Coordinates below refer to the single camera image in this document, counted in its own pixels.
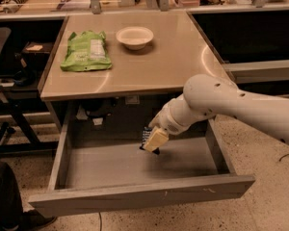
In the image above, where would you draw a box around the black coiled tool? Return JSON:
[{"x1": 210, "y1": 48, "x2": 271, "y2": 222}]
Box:
[{"x1": 3, "y1": 0, "x2": 28, "y2": 13}]

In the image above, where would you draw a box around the green snack bag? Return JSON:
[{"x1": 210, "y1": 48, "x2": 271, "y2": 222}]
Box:
[{"x1": 60, "y1": 30, "x2": 112, "y2": 72}]

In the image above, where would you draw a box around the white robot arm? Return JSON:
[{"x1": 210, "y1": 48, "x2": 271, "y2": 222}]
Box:
[{"x1": 143, "y1": 74, "x2": 289, "y2": 152}]

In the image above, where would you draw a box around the black box on shelf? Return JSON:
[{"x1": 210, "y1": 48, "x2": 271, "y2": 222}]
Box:
[{"x1": 21, "y1": 41, "x2": 53, "y2": 65}]

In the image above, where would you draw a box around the grey counter cabinet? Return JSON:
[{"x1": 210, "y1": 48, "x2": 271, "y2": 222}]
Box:
[{"x1": 38, "y1": 10, "x2": 235, "y2": 133}]

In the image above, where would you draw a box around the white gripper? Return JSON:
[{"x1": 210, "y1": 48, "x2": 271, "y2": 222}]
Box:
[{"x1": 144, "y1": 104, "x2": 188, "y2": 151}]

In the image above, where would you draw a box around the dark shoe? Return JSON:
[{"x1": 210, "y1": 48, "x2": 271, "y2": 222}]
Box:
[{"x1": 17, "y1": 210, "x2": 57, "y2": 231}]

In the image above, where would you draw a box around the dark blue rxbar wrapper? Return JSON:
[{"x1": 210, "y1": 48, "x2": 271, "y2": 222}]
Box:
[{"x1": 140, "y1": 127, "x2": 160, "y2": 155}]

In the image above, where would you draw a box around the grey open drawer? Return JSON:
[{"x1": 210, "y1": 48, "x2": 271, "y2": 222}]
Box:
[{"x1": 29, "y1": 112, "x2": 254, "y2": 216}]

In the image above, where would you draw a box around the person's dark trouser leg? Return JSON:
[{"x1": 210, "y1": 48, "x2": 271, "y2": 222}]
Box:
[{"x1": 0, "y1": 161, "x2": 23, "y2": 231}]

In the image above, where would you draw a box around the white paper bowl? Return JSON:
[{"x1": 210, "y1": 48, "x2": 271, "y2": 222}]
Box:
[{"x1": 116, "y1": 27, "x2": 154, "y2": 50}]

